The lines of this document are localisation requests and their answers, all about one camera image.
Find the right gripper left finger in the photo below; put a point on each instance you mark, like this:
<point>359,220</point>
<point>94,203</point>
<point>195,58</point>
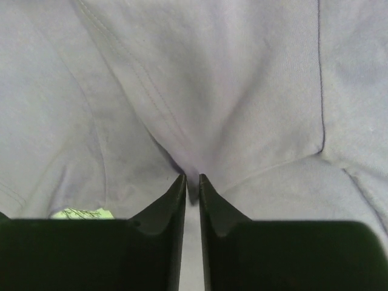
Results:
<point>139,253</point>

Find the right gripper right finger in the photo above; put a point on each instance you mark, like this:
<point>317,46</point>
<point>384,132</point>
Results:
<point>244,254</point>

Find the purple t shirt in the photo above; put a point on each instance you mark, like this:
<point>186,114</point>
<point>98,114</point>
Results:
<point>281,104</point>

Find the floral patterned table mat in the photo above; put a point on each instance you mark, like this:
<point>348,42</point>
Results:
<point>71,213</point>

